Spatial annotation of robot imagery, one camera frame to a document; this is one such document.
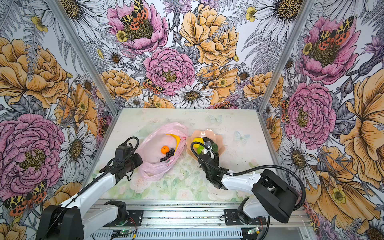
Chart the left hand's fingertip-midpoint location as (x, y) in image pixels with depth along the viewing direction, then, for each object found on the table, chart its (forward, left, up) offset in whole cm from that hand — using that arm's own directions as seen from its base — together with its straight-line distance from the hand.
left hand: (141, 162), depth 88 cm
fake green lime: (+11, -35, -4) cm, 37 cm away
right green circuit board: (-34, -57, -5) cm, 66 cm away
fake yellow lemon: (+14, -34, +1) cm, 37 cm away
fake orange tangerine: (+10, -13, -2) cm, 16 cm away
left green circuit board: (-33, +4, -6) cm, 34 cm away
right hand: (+2, -39, +2) cm, 39 cm away
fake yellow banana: (+17, -20, -2) cm, 26 cm away
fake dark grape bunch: (+6, -15, -2) cm, 16 cm away
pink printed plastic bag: (+7, -4, +1) cm, 8 cm away
